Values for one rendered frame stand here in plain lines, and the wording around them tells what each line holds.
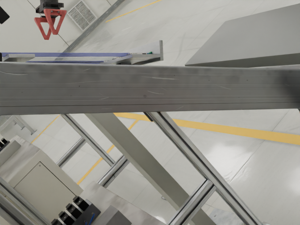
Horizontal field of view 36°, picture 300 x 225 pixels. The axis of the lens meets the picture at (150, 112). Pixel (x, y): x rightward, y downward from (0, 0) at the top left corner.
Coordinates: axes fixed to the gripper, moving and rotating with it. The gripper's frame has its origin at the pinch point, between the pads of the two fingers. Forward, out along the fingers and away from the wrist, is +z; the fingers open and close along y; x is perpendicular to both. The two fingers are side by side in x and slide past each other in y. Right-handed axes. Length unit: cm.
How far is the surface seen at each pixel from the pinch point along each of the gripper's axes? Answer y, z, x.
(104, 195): 32, 47, 3
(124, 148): 1.8, 37.9, 23.1
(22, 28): -702, -141, 155
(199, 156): 21, 41, 41
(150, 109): 88, 26, -13
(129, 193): -89, 71, 67
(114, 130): 1.9, 31.7, 19.6
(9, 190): -56, 56, -4
